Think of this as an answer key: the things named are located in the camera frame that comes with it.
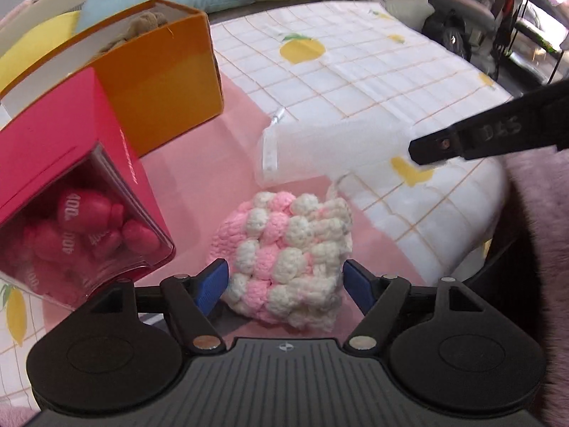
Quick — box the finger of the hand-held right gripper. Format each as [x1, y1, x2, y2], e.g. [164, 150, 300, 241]
[409, 82, 569, 165]

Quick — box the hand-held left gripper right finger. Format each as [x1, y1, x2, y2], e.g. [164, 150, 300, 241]
[343, 259, 485, 351]

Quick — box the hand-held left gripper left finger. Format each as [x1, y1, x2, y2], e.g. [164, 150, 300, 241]
[78, 259, 229, 352]

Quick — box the pink and white crochet pouch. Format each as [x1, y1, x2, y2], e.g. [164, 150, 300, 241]
[209, 191, 354, 332]

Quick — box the clear plastic zip bag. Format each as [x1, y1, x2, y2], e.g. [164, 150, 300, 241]
[255, 113, 434, 190]

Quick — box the orange cardboard box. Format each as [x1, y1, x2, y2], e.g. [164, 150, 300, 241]
[0, 0, 224, 156]

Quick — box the brown plush toy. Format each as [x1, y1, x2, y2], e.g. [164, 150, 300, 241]
[95, 9, 172, 54]

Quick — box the black backpack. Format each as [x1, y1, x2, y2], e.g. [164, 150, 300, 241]
[422, 9, 472, 60]

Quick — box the person's pink fuzzy clothing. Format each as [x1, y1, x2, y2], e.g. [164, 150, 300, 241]
[502, 147, 569, 427]

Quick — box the black metal rack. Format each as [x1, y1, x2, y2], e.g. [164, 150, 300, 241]
[489, 0, 569, 85]

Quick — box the white checked lemon bed sheet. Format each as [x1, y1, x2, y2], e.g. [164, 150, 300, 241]
[0, 2, 512, 399]

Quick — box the grey office chair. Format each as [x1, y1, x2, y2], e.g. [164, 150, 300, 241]
[433, 0, 496, 32]

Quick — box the group of red mini bottles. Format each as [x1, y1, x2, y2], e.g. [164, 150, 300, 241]
[0, 187, 163, 303]

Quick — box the red box with clear window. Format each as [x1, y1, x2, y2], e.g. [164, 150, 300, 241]
[0, 68, 176, 310]

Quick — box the yellow pillow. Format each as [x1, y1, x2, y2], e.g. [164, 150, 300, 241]
[0, 11, 83, 94]

